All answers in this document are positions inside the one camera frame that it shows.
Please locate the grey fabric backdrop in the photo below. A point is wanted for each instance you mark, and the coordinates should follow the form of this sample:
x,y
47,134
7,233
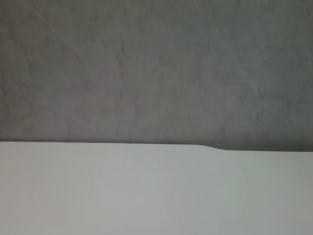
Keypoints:
x,y
156,73

